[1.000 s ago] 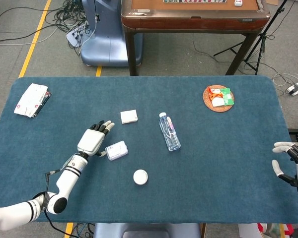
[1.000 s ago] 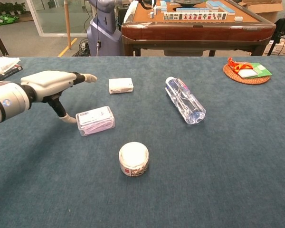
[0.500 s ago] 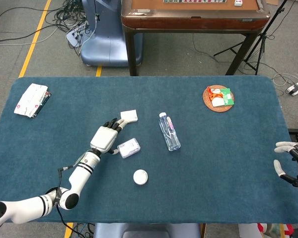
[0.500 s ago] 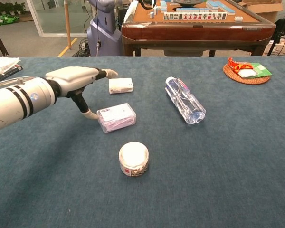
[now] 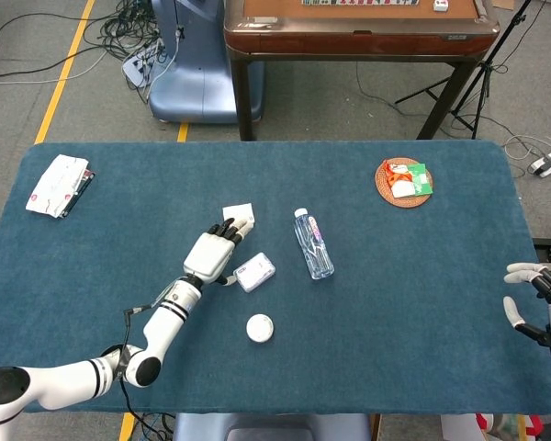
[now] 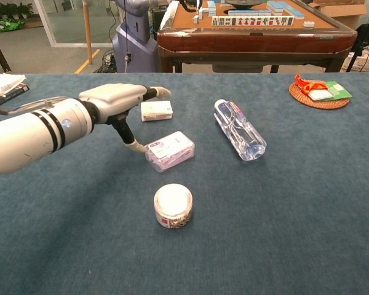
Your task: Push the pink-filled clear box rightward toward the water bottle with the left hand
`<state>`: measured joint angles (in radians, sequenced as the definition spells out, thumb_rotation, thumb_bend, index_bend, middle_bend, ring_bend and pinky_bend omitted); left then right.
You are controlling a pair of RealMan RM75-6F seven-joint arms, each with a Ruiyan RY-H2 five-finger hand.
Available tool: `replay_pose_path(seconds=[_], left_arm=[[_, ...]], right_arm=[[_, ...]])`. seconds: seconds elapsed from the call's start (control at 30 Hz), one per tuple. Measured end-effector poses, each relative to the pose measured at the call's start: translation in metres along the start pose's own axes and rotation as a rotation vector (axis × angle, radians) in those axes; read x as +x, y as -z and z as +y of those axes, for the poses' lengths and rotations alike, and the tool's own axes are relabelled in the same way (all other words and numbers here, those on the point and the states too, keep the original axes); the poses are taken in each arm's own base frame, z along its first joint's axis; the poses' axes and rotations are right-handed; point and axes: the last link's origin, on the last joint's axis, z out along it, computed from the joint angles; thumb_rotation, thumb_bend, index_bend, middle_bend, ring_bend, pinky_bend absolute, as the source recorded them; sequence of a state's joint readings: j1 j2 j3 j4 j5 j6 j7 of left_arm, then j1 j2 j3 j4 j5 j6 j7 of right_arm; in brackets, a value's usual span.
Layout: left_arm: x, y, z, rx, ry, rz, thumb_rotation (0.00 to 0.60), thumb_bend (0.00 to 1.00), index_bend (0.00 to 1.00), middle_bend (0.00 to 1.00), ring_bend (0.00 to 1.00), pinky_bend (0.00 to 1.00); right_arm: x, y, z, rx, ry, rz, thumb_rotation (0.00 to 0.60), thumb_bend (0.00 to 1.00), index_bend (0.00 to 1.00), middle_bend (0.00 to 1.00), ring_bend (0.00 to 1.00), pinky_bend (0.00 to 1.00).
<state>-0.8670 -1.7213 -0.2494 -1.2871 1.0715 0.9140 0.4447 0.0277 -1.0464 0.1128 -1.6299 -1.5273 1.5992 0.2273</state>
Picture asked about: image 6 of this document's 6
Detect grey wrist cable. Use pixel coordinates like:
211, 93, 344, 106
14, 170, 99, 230
0, 96, 67, 116

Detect black book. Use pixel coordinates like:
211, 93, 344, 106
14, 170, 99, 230
0, 82, 30, 108

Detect round woven coaster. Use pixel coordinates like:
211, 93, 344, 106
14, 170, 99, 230
288, 80, 351, 110

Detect brown mahjong table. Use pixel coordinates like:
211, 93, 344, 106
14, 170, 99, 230
156, 0, 358, 74

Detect clear plastic pink-white package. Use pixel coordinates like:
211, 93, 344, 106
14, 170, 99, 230
145, 130, 196, 173

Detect green bag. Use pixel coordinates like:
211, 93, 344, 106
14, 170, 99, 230
0, 17, 26, 34

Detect blue carpet table cover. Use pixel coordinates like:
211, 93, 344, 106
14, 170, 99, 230
0, 72, 369, 295

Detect white plastic basket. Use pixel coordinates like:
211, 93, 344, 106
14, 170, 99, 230
342, 50, 369, 74

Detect white snack packet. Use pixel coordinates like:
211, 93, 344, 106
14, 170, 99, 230
307, 88, 336, 102

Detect black tripod stand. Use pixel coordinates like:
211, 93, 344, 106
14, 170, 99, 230
345, 0, 369, 73

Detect cardboard box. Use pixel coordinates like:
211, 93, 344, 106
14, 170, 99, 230
312, 0, 369, 31

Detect tangled black cable bundle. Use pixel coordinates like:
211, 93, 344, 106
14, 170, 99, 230
93, 48, 118, 74

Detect white round jar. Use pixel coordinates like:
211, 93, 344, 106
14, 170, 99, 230
153, 183, 194, 230

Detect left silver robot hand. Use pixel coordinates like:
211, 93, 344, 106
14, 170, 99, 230
78, 83, 172, 154

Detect clear water bottle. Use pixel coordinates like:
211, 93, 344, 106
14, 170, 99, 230
213, 98, 268, 162

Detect row of mahjong tiles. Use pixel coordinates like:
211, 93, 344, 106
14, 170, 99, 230
211, 15, 296, 28

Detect stacked blue mahjong tiles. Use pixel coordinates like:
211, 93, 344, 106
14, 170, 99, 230
265, 0, 306, 20

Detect small white box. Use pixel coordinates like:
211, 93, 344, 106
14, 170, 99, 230
140, 100, 174, 123

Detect orange snack packet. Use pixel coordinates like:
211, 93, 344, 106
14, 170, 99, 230
293, 73, 328, 98

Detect wooden pole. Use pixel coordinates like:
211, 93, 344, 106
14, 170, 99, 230
82, 0, 94, 65

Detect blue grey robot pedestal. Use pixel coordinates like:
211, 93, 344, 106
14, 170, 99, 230
111, 0, 161, 74

